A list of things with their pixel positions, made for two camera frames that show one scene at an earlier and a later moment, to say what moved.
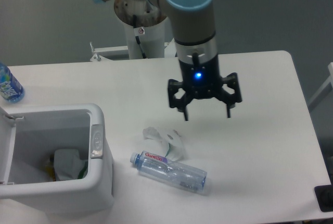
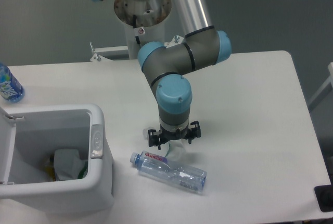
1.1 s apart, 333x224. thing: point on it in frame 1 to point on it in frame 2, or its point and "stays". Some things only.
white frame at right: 330,79 stays
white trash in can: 67,163 stays
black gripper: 199,67 to 165,136
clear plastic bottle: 161,168 stays
